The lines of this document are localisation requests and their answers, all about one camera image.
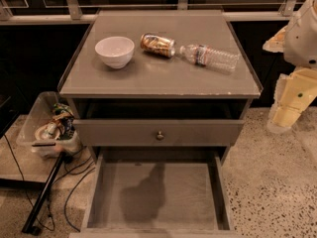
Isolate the black floor cable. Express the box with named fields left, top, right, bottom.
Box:
left=3, top=134, right=97, bottom=233

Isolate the gold soda can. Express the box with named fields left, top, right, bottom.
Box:
left=140, top=33, right=175, bottom=59

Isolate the white ceramic bowl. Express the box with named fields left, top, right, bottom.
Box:
left=95, top=37, right=135, bottom=68

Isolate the clutter of items in bin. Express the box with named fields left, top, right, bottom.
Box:
left=35, top=102, right=75, bottom=141

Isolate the clear plastic storage bin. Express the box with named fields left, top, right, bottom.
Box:
left=17, top=91, right=82, bottom=158

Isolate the open grey lower drawer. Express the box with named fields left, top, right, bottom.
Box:
left=69, top=155, right=241, bottom=238

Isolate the round brass drawer knob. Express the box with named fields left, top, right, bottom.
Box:
left=156, top=131, right=164, bottom=141

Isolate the metal window railing frame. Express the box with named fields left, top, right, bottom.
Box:
left=0, top=0, right=305, bottom=25

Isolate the clear plastic water bottle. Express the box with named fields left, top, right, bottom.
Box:
left=179, top=45, right=240, bottom=73

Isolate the grey wooden nightstand cabinet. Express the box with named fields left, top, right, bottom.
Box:
left=58, top=10, right=262, bottom=159

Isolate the grey upper drawer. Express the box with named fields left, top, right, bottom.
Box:
left=74, top=119, right=244, bottom=147

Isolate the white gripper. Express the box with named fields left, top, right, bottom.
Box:
left=263, top=27, right=317, bottom=134

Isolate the black metal stand leg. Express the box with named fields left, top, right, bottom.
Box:
left=22, top=152, right=65, bottom=235

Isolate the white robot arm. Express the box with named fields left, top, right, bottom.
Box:
left=263, top=0, right=317, bottom=134

